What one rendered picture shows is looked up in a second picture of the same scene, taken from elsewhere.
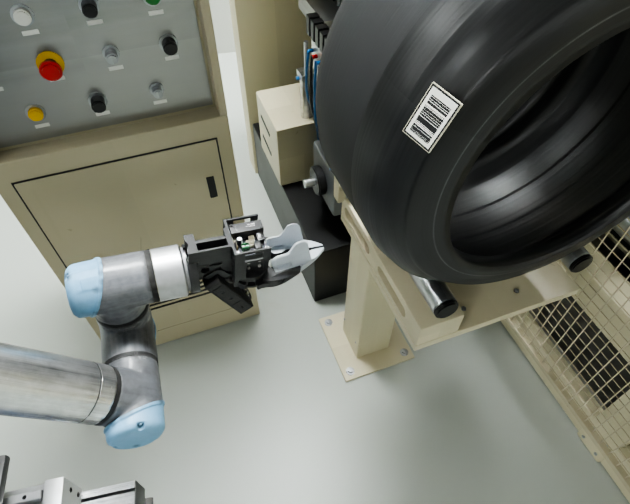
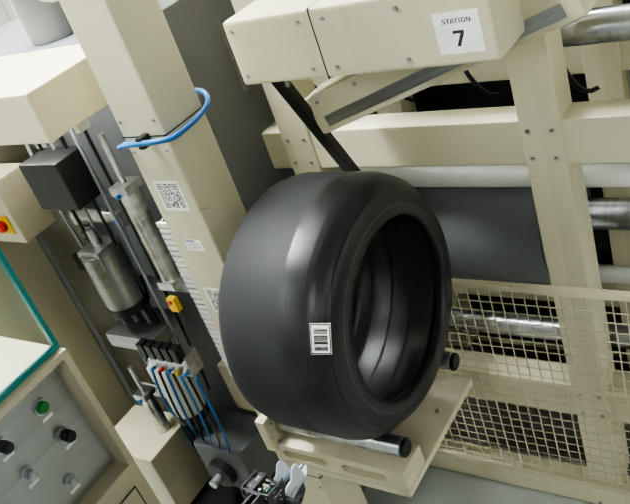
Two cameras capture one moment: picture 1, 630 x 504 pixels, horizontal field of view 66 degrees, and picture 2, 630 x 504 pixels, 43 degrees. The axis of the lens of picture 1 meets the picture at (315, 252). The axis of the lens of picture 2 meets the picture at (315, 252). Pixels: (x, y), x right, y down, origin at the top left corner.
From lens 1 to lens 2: 0.96 m
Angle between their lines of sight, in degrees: 29
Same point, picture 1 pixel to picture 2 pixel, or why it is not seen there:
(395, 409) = not seen: outside the picture
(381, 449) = not seen: outside the picture
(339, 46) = (238, 340)
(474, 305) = (421, 439)
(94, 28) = (9, 461)
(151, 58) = (56, 456)
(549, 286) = (453, 392)
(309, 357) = not seen: outside the picture
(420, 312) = (393, 465)
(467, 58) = (316, 304)
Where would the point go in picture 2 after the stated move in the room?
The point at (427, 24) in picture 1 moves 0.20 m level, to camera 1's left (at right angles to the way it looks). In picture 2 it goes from (286, 302) to (201, 364)
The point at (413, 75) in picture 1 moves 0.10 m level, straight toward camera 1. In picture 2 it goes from (297, 327) to (319, 351)
